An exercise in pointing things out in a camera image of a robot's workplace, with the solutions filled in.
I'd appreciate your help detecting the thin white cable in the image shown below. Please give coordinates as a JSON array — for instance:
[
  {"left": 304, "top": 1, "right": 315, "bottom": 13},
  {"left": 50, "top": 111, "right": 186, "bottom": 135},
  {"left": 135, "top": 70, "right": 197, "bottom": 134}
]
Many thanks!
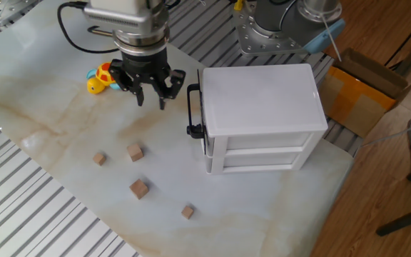
[{"left": 362, "top": 119, "right": 411, "bottom": 147}]

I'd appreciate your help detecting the cardboard box with orange tape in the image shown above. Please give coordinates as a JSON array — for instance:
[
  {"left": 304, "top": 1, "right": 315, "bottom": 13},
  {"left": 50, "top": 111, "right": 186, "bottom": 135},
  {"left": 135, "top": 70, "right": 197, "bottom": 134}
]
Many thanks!
[{"left": 319, "top": 47, "right": 411, "bottom": 139}]

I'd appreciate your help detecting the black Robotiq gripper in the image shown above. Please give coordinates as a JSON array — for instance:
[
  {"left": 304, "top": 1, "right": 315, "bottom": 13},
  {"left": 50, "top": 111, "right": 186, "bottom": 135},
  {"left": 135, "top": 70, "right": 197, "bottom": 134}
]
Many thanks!
[{"left": 108, "top": 48, "right": 187, "bottom": 111}]

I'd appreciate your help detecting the black metal plug cable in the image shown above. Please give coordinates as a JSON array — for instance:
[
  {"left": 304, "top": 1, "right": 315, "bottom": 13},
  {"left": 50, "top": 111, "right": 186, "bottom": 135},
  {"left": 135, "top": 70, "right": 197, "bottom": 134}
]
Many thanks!
[{"left": 86, "top": 25, "right": 116, "bottom": 38}]

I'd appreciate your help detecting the marble pattern table mat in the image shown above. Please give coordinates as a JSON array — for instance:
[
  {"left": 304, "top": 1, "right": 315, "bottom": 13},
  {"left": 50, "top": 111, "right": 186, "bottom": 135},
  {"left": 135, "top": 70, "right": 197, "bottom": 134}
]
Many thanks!
[{"left": 0, "top": 0, "right": 355, "bottom": 257}]

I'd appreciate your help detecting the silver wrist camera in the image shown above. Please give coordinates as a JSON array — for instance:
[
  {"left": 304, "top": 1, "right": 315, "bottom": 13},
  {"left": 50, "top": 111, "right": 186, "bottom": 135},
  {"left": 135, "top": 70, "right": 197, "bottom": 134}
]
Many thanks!
[{"left": 83, "top": 6, "right": 161, "bottom": 37}]

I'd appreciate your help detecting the white plastic drawer cabinet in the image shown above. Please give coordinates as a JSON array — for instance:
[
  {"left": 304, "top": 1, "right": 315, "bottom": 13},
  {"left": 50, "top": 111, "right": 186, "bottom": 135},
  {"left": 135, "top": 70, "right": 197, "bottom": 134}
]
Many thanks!
[{"left": 200, "top": 63, "right": 330, "bottom": 176}]

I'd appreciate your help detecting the plain white drawer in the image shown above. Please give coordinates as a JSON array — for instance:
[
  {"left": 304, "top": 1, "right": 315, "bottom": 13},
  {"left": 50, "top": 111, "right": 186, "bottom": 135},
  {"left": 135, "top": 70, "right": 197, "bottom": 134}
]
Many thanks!
[{"left": 205, "top": 151, "right": 301, "bottom": 169}]

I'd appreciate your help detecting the white zip tie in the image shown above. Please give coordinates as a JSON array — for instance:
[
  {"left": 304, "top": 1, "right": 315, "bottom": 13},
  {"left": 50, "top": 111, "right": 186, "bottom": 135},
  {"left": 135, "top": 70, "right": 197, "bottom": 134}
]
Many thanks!
[{"left": 319, "top": 14, "right": 343, "bottom": 62}]

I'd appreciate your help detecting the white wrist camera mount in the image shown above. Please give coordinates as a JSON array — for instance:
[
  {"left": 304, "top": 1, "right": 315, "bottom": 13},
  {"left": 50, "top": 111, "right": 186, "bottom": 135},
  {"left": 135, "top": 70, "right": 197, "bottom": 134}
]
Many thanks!
[{"left": 89, "top": 0, "right": 146, "bottom": 12}]

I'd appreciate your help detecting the large wooden cube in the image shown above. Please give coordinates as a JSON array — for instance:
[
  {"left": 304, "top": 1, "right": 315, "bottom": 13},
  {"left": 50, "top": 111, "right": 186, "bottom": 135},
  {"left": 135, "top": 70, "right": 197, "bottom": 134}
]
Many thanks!
[
  {"left": 129, "top": 178, "right": 150, "bottom": 200},
  {"left": 126, "top": 143, "right": 145, "bottom": 163}
]

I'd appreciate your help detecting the black camera cable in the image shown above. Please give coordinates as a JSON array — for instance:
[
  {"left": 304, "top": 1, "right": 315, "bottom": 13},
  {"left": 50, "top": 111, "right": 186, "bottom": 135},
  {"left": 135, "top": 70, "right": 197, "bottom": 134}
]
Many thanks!
[{"left": 56, "top": 1, "right": 121, "bottom": 54}]

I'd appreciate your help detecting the yellow orange toy turtle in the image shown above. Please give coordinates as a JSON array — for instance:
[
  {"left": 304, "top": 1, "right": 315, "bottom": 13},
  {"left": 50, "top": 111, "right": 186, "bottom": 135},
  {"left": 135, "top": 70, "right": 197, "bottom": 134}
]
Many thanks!
[{"left": 86, "top": 61, "right": 123, "bottom": 96}]

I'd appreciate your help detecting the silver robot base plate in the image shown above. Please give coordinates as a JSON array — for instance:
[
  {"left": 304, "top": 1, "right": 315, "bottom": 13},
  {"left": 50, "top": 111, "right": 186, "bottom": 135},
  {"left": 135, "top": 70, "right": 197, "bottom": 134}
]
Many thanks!
[{"left": 232, "top": 0, "right": 312, "bottom": 57}]

